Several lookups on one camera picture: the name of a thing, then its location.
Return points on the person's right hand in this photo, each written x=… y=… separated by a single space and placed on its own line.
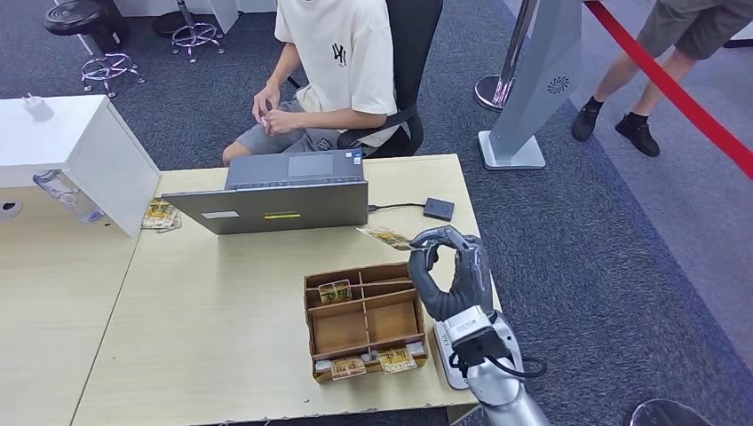
x=267 y=101

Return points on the person's left hand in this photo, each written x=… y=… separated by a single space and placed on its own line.
x=283 y=123

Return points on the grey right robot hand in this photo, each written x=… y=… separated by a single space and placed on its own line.
x=470 y=282

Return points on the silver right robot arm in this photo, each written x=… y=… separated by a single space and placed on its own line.
x=506 y=406

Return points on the person's right forearm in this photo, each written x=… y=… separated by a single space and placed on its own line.
x=279 y=67

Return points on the person's left forearm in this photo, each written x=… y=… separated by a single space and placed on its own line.
x=344 y=119

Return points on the white card reader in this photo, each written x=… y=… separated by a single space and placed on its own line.
x=450 y=358

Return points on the white key card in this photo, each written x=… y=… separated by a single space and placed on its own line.
x=323 y=366
x=415 y=348

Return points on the seated person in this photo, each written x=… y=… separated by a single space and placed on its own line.
x=344 y=59

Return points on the wooden card organizer box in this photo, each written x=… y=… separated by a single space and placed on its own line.
x=341 y=332

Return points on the standing person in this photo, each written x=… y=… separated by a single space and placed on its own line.
x=682 y=29

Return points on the small black USB device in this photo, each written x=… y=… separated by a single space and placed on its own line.
x=439 y=209

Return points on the grey laptop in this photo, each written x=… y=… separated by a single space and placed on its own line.
x=282 y=209

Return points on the white table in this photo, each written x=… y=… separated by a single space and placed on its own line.
x=147 y=7

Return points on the black office chair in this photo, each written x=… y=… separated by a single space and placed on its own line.
x=417 y=47

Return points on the grey kiosk stand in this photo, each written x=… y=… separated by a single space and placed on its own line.
x=541 y=88

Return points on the black stool chrome base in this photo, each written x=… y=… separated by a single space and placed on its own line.
x=73 y=17

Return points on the white cabinet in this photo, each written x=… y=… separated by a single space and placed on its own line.
x=59 y=141

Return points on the clear plastic water bottle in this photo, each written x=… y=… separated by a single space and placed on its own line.
x=67 y=197

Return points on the white charger plug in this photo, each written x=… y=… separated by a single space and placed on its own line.
x=39 y=110

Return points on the dark round object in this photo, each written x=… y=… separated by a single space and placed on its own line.
x=670 y=414

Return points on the red barrier belt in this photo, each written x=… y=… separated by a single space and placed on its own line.
x=676 y=97

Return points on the white round desk grommet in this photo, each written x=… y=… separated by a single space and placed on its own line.
x=9 y=211

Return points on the white platform black base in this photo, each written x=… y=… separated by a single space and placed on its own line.
x=746 y=34

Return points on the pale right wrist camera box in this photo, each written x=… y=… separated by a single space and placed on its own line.
x=469 y=325

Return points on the chrome stanchion post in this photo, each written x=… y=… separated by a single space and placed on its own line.
x=509 y=59

